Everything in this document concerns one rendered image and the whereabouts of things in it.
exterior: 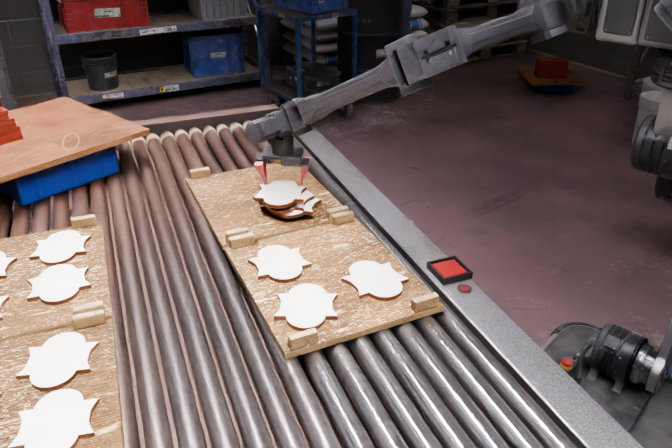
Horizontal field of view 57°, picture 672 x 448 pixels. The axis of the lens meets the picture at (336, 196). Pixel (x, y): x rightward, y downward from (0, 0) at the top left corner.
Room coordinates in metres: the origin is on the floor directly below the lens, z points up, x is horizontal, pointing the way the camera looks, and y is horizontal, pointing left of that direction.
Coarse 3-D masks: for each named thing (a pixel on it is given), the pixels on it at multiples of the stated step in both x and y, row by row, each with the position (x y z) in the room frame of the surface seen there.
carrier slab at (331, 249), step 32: (352, 224) 1.36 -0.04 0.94; (256, 256) 1.21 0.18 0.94; (320, 256) 1.21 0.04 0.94; (352, 256) 1.21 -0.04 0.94; (384, 256) 1.21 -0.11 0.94; (256, 288) 1.09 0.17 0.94; (288, 288) 1.09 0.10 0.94; (352, 288) 1.09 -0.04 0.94; (416, 288) 1.09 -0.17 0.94; (352, 320) 0.98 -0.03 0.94; (384, 320) 0.98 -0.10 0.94; (288, 352) 0.88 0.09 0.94
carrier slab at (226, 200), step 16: (224, 176) 1.65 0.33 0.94; (240, 176) 1.65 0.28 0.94; (256, 176) 1.65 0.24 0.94; (272, 176) 1.65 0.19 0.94; (288, 176) 1.65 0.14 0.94; (192, 192) 1.55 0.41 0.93; (208, 192) 1.54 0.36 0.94; (224, 192) 1.54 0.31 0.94; (240, 192) 1.54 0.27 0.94; (256, 192) 1.54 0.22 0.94; (320, 192) 1.54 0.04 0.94; (208, 208) 1.45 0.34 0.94; (224, 208) 1.45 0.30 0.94; (240, 208) 1.45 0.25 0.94; (256, 208) 1.45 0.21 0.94; (320, 208) 1.45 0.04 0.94; (224, 224) 1.36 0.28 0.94; (240, 224) 1.36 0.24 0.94; (256, 224) 1.36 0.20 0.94; (272, 224) 1.36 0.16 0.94; (288, 224) 1.36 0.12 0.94; (304, 224) 1.36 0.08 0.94; (320, 224) 1.37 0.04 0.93; (224, 240) 1.28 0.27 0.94
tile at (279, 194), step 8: (272, 184) 1.48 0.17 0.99; (280, 184) 1.48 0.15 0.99; (288, 184) 1.48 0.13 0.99; (296, 184) 1.48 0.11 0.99; (264, 192) 1.43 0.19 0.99; (272, 192) 1.43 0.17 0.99; (280, 192) 1.43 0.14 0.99; (288, 192) 1.43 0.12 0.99; (296, 192) 1.43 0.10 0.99; (256, 200) 1.40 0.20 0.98; (264, 200) 1.39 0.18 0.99; (272, 200) 1.39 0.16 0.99; (280, 200) 1.39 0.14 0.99; (288, 200) 1.39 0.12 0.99; (296, 200) 1.40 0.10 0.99; (280, 208) 1.37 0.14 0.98
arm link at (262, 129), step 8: (280, 112) 1.44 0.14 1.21; (256, 120) 1.42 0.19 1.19; (264, 120) 1.40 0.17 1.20; (272, 120) 1.42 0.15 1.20; (280, 120) 1.43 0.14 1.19; (288, 120) 1.45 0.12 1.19; (248, 128) 1.42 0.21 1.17; (256, 128) 1.40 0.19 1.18; (264, 128) 1.39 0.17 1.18; (272, 128) 1.40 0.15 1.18; (280, 128) 1.42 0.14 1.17; (288, 128) 1.43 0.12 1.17; (304, 128) 1.41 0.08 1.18; (248, 136) 1.42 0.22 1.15; (256, 136) 1.40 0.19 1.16; (264, 136) 1.40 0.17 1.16; (272, 136) 1.42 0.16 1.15
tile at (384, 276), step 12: (360, 264) 1.16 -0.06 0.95; (372, 264) 1.16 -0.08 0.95; (384, 264) 1.16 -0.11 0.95; (348, 276) 1.11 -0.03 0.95; (360, 276) 1.11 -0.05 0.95; (372, 276) 1.11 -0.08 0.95; (384, 276) 1.11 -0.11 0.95; (396, 276) 1.11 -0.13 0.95; (360, 288) 1.07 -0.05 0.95; (372, 288) 1.07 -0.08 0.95; (384, 288) 1.07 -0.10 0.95; (396, 288) 1.07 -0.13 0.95; (384, 300) 1.04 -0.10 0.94
